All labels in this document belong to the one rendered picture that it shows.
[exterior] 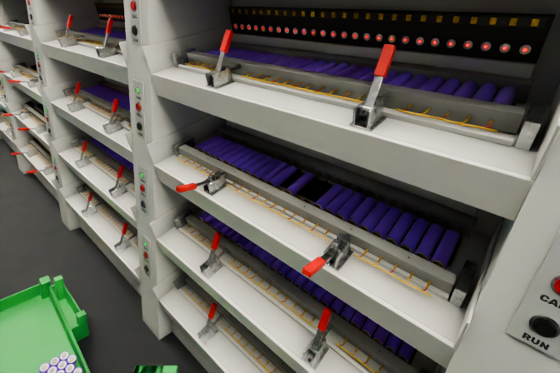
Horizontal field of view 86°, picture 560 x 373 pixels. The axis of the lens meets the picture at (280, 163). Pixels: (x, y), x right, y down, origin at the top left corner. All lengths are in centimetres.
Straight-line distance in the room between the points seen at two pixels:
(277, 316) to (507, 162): 44
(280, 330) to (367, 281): 23
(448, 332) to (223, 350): 53
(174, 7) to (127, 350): 87
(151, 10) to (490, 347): 69
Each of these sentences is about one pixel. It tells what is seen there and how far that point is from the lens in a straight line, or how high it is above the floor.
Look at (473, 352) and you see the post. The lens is 41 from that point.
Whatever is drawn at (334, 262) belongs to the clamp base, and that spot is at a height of 54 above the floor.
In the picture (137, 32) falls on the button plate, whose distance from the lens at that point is 69.
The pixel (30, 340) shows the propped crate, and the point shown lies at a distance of 104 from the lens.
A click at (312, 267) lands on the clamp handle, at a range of 38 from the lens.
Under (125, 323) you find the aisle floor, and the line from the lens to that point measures 110.
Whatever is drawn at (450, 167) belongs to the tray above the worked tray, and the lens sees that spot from 33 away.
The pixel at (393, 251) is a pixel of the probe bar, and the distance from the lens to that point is 43.
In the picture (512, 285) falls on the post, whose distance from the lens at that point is 36.
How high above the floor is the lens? 81
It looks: 21 degrees down
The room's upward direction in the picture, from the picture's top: 7 degrees clockwise
